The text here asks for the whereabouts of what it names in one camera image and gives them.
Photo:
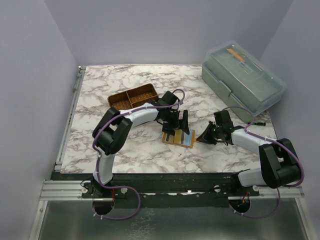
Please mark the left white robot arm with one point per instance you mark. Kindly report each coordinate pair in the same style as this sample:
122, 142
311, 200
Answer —
111, 133

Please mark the aluminium rail frame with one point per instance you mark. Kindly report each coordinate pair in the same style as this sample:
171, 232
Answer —
59, 186

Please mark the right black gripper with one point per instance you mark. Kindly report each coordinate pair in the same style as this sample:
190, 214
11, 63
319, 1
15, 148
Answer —
206, 137

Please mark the clear lid plastic toolbox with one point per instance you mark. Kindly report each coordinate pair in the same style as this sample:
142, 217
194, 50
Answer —
248, 87

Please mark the brown woven basket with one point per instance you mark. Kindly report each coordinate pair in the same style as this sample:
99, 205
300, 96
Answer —
133, 98

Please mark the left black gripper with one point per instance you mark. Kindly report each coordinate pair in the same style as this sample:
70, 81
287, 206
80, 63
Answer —
181, 123

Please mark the yellow leather card holder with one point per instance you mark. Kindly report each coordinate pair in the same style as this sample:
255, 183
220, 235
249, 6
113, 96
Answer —
190, 139

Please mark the orange tool inside toolbox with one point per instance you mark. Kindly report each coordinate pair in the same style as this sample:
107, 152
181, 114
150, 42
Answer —
236, 55

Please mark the small black green screwdriver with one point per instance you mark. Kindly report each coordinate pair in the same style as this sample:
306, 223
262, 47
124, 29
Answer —
256, 123

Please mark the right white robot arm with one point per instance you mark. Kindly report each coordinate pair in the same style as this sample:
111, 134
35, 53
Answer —
279, 164

